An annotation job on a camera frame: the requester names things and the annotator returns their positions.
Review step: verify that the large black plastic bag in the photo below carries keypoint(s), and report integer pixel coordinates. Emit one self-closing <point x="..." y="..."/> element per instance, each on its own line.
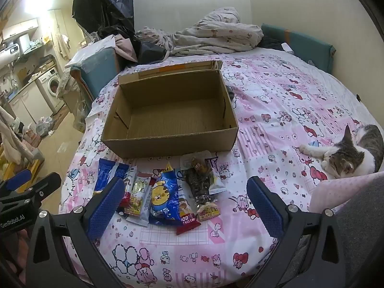
<point x="102" y="3"/>

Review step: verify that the beige hanging cloth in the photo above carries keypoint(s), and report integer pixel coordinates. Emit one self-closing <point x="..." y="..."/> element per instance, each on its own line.
<point x="13" y="144"/>

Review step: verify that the dark blue snack packet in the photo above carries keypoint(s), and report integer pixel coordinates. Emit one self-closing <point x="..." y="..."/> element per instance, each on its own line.
<point x="106" y="175"/>

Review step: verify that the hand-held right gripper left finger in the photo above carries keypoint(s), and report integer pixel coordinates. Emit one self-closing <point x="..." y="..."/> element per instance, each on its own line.
<point x="102" y="208"/>

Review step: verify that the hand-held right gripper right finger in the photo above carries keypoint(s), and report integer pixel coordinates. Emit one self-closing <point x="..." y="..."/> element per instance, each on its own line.
<point x="265" y="208"/>

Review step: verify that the white kitchen base cabinet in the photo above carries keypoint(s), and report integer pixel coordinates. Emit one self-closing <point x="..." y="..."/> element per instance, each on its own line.
<point x="30" y="102"/>

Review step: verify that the small beige snack packet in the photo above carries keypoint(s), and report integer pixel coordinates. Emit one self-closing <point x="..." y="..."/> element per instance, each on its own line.
<point x="208" y="211"/>

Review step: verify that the brown cardboard box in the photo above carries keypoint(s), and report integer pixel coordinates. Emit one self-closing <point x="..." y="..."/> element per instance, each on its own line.
<point x="168" y="120"/>

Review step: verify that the grey and white cat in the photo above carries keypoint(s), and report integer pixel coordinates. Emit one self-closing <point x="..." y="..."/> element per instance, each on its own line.
<point x="351" y="156"/>

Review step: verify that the red rice cake packet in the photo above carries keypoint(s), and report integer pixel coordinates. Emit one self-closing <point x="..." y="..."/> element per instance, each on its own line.
<point x="187" y="216"/>

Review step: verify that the pink printed bed sheet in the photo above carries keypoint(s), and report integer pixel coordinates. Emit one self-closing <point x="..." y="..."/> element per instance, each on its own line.
<point x="270" y="111"/>

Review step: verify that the pink garment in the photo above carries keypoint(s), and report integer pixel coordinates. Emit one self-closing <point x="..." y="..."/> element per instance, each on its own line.
<point x="126" y="46"/>

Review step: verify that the teal bed headboard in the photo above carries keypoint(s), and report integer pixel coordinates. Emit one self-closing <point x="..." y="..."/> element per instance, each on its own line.
<point x="309" y="45"/>

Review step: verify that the white washing machine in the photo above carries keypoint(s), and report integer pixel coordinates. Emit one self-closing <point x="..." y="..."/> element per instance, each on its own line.
<point x="51" y="85"/>

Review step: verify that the blue cartoon cat snack packet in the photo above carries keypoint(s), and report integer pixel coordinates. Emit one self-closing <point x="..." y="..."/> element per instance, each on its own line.
<point x="163" y="198"/>

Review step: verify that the small black plastic bag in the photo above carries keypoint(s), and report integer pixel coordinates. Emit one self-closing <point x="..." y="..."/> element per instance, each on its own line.
<point x="150" y="52"/>

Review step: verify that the white water heater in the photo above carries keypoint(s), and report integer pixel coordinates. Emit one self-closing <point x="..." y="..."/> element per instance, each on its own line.
<point x="10" y="53"/>

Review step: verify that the clear packet of dark snack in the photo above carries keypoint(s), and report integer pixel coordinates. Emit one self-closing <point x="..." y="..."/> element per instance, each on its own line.
<point x="199" y="183"/>

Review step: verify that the pink cloth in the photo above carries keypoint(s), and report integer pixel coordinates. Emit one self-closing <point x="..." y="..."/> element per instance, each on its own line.
<point x="339" y="190"/>

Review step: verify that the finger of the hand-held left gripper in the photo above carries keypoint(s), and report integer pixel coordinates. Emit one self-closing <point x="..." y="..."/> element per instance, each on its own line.
<point x="48" y="184"/>
<point x="18" y="178"/>

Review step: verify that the white cartoon snack packet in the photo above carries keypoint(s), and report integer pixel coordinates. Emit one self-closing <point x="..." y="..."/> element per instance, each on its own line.
<point x="138" y="196"/>

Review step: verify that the grey cloth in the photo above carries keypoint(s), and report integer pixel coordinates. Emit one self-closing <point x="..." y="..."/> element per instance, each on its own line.
<point x="363" y="231"/>

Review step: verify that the white wall cabinet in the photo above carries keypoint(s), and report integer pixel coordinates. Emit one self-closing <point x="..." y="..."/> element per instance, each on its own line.
<point x="21" y="28"/>

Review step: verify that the white purple snack packet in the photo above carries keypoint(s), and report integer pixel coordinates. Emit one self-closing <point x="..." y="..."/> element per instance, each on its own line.
<point x="216" y="180"/>

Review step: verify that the dark grey sock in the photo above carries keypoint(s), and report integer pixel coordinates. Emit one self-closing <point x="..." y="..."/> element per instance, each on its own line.
<point x="231" y="93"/>

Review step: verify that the white plastic bag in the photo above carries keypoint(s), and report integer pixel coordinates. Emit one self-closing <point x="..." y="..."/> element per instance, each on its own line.
<point x="45" y="125"/>

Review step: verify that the crumpled printed quilt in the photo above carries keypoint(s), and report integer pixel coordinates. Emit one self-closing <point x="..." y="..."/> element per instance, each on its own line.
<point x="216" y="33"/>

